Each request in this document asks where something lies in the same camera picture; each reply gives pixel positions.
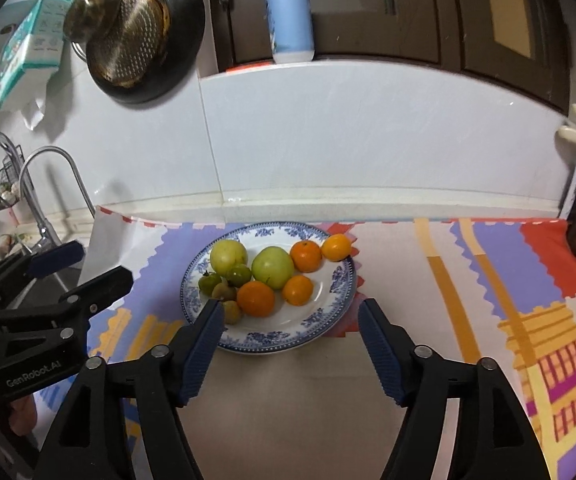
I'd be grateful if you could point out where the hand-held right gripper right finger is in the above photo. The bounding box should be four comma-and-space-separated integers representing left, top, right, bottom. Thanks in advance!
358, 298, 551, 480

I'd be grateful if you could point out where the person's left hand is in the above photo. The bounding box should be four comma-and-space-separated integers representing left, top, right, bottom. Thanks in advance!
0, 392, 38, 436

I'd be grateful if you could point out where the black wire basket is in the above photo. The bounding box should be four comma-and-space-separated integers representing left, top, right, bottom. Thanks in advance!
0, 156, 24, 212

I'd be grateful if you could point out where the small green fruit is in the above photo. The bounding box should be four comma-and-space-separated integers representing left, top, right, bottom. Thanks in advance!
225, 264, 253, 286
199, 271, 223, 297

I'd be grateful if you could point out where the dark brown cabinet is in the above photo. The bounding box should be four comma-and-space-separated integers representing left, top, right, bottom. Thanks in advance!
207, 0, 574, 116

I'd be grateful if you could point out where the blue patterned white plate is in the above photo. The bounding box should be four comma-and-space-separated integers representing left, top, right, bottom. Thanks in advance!
180, 221, 357, 356

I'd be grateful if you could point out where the orange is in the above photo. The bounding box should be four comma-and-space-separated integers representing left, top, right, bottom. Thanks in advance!
322, 233, 353, 262
290, 240, 323, 273
237, 280, 276, 317
283, 275, 315, 307

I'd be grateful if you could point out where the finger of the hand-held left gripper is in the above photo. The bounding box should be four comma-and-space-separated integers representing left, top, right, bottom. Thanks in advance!
0, 240, 86, 295
0, 266, 134, 330

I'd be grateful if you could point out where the teal white package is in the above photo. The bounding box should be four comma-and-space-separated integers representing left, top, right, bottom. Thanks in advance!
0, 0, 76, 112

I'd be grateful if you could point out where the green apple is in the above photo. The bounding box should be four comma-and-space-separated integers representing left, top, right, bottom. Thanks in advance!
252, 246, 295, 290

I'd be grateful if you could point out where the white blue bottle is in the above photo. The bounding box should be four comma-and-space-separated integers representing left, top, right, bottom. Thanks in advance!
265, 0, 316, 65

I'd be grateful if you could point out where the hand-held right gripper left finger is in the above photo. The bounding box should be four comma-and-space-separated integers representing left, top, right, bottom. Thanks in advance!
32, 299, 226, 480

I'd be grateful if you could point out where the black frying pan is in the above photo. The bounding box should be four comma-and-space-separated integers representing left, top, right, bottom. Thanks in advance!
88, 0, 206, 106

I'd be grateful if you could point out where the yellow-green apple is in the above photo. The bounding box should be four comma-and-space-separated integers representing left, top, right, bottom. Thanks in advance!
210, 239, 247, 275

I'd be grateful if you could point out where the colourful patterned mat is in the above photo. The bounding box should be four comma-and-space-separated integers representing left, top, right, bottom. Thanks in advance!
32, 205, 576, 480

